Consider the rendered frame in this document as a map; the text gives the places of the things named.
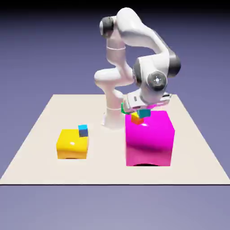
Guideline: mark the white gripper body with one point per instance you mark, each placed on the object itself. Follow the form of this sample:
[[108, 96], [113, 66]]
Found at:
[[132, 103]]

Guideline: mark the small teal cube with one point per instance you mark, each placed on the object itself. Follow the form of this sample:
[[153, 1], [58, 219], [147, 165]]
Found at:
[[144, 113]]

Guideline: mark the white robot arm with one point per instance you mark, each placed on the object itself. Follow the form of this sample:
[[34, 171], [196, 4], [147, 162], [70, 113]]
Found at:
[[136, 30]]

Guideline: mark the small green cube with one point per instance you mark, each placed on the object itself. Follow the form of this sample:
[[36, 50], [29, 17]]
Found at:
[[122, 108]]

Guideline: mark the small orange cube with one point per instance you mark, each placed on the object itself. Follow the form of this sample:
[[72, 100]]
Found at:
[[137, 120]]

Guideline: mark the small blue cube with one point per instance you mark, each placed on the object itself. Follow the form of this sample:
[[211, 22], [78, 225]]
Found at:
[[83, 132]]

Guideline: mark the large magenta box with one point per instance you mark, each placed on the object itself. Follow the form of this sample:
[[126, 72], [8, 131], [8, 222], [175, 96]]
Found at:
[[149, 142]]

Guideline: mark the large yellow box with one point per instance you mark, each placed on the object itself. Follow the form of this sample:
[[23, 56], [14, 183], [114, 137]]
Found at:
[[71, 146]]

